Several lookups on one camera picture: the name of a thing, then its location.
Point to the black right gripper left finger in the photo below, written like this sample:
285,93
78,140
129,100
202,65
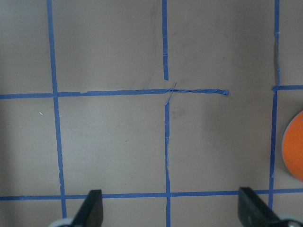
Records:
90,213

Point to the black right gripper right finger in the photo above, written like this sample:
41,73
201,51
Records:
253,212

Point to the orange can with silver lid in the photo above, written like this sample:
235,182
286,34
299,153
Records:
292,147

